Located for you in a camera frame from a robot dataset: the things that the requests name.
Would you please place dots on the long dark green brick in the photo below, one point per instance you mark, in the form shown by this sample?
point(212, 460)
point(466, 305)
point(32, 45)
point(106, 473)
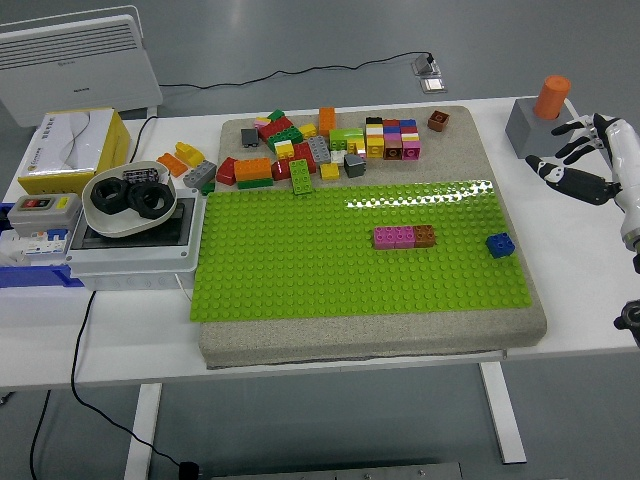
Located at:
point(287, 137)

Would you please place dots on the grey cube block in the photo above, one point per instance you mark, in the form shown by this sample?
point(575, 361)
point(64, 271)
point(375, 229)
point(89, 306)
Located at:
point(530, 135)

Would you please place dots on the white panel heater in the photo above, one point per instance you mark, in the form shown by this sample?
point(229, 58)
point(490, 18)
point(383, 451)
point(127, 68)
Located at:
point(75, 70)

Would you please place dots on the grey push-button switch box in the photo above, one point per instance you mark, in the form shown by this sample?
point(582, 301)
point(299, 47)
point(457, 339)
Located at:
point(45, 216)

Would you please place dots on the large black hex nut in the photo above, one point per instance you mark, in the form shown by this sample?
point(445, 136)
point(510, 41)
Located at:
point(100, 197)
point(160, 200)

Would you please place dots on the red sloped brick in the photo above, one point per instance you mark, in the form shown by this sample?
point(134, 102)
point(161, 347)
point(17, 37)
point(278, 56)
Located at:
point(226, 171)

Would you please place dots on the long red brick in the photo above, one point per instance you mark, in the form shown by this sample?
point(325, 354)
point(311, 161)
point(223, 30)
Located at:
point(274, 129)

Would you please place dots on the grey-brown mat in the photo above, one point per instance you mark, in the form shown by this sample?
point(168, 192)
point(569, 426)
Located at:
point(350, 340)

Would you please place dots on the yellow square brick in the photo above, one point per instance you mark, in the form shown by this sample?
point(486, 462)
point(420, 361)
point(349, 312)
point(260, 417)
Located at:
point(375, 146)

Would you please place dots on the tall orange brick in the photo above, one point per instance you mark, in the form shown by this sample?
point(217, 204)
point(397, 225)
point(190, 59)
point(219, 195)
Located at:
point(327, 121)

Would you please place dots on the small black dotted part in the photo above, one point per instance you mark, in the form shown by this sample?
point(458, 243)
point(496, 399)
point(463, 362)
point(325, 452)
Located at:
point(140, 175)

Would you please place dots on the metal floor socket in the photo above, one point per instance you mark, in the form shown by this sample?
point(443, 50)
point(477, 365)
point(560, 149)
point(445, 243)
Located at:
point(425, 65)

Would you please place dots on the orange cylinder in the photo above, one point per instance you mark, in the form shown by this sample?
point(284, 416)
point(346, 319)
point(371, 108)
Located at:
point(551, 97)

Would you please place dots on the brown square building brick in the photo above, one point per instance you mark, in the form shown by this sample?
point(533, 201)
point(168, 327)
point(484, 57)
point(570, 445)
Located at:
point(393, 151)
point(438, 121)
point(425, 236)

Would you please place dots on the small dark green brick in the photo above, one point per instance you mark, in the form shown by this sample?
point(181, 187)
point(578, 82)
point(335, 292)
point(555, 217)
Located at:
point(208, 188)

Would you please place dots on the small yellow white brick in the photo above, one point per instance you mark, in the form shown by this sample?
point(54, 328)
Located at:
point(357, 148)

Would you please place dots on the red flat brick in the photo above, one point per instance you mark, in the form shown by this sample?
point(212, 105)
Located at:
point(391, 123)
point(409, 130)

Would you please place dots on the white table leg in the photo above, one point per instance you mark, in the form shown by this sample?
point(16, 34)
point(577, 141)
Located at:
point(142, 430)
point(502, 415)

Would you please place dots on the white bowl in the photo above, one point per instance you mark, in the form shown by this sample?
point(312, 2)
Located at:
point(105, 226)

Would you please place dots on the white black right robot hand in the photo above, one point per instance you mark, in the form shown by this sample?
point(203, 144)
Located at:
point(622, 165)

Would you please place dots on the pink flat brick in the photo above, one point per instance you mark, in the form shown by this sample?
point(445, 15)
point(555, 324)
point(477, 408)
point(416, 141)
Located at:
point(392, 137)

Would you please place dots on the lime green brick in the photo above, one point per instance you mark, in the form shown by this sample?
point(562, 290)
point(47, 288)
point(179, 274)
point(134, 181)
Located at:
point(346, 137)

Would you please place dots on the flat dark green brick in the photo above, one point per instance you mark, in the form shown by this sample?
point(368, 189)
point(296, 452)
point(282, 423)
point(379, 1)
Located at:
point(255, 183)

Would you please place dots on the yellow white tissue box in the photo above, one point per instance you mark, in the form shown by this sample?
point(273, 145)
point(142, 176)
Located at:
point(60, 145)

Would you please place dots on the white blue circuit breaker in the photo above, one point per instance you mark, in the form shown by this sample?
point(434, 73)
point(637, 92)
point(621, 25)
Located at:
point(35, 247)

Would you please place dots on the grey junction box clear lid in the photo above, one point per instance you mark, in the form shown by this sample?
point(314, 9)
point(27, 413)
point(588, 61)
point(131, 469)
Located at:
point(130, 257)

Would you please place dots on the pink square building brick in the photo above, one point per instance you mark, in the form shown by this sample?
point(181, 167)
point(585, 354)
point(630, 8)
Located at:
point(405, 237)
point(385, 237)
point(411, 151)

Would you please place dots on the green studded baseplate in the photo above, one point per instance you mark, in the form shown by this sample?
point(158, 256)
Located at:
point(300, 260)

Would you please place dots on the blue plastic bin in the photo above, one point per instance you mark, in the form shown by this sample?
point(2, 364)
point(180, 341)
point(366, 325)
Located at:
point(30, 276)

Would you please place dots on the blue square building brick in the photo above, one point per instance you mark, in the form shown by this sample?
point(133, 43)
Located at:
point(501, 246)

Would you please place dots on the long light grey brick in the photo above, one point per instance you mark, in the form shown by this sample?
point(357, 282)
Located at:
point(319, 149)
point(200, 175)

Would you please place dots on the metal floor cover plate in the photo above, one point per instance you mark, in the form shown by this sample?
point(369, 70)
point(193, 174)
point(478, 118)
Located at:
point(433, 84)

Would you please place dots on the flat green studded plate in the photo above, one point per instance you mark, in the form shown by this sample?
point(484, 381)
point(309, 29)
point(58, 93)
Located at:
point(301, 176)

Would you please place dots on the dark grey brick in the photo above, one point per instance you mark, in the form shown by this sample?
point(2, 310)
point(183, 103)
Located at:
point(249, 138)

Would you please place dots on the black flat brick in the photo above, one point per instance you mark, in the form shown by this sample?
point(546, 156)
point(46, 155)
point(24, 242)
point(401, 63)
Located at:
point(374, 120)

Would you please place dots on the long orange brick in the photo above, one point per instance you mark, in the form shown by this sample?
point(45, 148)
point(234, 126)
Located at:
point(252, 169)

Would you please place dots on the grey sloped brick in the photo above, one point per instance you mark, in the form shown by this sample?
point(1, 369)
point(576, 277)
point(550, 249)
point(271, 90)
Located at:
point(354, 166)

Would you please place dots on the blue flat brick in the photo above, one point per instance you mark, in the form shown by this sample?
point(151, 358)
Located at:
point(407, 123)
point(392, 130)

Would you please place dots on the small pink white brick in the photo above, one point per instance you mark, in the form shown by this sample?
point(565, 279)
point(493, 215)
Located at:
point(261, 122)

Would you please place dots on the yellow stepped brick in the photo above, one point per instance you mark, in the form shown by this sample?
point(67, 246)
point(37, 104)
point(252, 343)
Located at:
point(190, 154)

